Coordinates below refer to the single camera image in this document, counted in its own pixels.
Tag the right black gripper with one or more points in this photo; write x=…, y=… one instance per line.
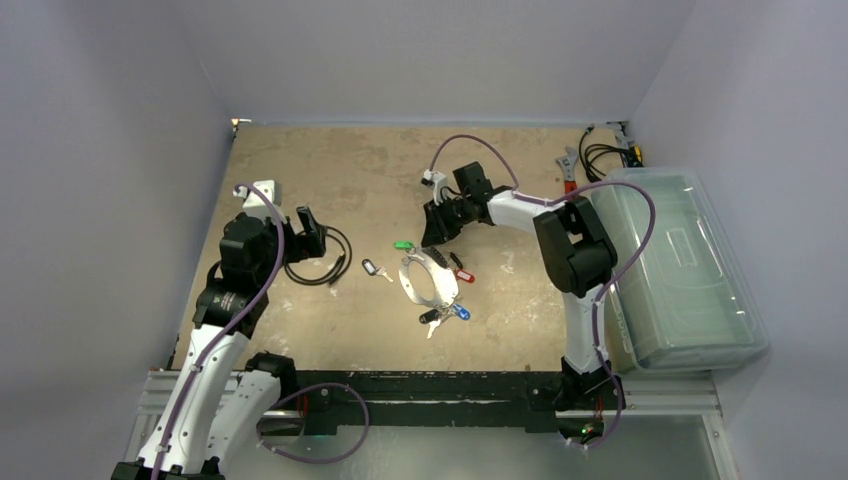
x=439, y=217

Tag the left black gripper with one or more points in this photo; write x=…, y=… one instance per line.
x=303, y=246

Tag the metal key organizer ring plate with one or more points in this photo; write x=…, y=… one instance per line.
x=425, y=281

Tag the key with black tag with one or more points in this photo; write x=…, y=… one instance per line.
x=374, y=270

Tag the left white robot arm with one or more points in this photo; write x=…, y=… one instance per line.
x=199, y=371

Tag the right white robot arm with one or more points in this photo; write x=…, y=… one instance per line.
x=578, y=256

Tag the red key tag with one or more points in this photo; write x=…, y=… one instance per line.
x=464, y=276

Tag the blue key tag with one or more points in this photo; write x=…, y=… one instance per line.
x=460, y=312

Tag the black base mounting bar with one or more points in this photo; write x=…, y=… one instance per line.
x=463, y=399

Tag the clear plastic storage bin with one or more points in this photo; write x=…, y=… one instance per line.
x=684, y=305

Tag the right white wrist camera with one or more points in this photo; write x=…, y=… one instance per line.
x=435, y=181

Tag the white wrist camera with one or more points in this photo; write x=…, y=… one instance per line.
x=435, y=181
x=263, y=200

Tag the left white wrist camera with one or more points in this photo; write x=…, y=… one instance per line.
x=263, y=200

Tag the black tag on ring plate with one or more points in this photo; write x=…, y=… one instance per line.
x=430, y=316

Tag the red handled adjustable wrench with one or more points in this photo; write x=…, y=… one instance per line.
x=567, y=163

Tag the aluminium frame rail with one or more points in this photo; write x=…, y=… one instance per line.
x=670, y=428

